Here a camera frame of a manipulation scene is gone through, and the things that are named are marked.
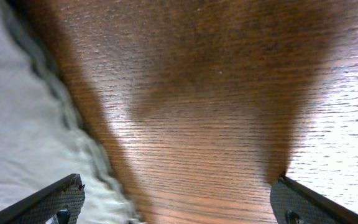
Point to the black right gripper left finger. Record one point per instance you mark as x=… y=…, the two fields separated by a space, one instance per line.
x=59 y=203

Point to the khaki shorts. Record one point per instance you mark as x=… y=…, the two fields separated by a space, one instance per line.
x=42 y=135

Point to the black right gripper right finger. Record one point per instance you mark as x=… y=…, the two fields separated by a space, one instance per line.
x=293 y=203

